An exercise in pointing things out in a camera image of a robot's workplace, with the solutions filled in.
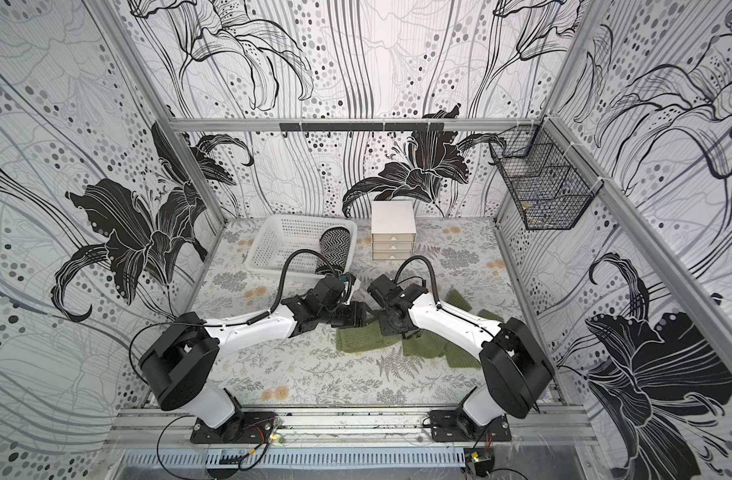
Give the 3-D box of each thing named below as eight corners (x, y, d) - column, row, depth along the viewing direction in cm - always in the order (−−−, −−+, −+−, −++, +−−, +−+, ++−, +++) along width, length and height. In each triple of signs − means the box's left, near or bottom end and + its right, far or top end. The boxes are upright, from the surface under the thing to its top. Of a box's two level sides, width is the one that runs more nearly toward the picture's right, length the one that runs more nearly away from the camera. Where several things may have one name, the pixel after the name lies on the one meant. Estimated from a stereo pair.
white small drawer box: (371, 261, 108) (371, 236, 97) (372, 215, 124) (371, 188, 113) (413, 261, 108) (417, 236, 97) (408, 214, 123) (411, 188, 113)
